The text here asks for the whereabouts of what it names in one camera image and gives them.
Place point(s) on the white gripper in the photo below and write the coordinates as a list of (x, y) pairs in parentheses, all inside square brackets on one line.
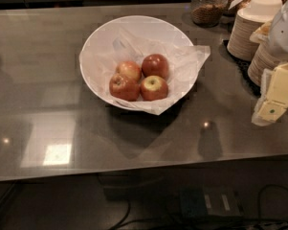
[(284, 29)]

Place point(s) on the red yellow apple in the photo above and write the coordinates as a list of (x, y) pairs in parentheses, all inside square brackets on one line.
[(153, 88)]

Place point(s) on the white bowl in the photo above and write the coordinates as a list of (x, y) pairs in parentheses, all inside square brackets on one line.
[(140, 26)]

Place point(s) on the front stack paper plates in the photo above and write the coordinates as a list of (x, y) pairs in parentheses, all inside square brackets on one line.
[(262, 60)]

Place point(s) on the stack paper plates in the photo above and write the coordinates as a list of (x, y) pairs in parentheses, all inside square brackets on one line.
[(247, 20), (262, 60)]

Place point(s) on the rear stack paper plates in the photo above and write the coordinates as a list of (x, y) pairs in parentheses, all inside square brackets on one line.
[(247, 20)]

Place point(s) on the glass jar with cereal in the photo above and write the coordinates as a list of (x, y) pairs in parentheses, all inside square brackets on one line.
[(207, 13)]

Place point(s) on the dark box under table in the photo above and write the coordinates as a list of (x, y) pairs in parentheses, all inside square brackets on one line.
[(210, 203)]

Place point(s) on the white paper liner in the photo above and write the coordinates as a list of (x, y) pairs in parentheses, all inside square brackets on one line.
[(188, 64)]

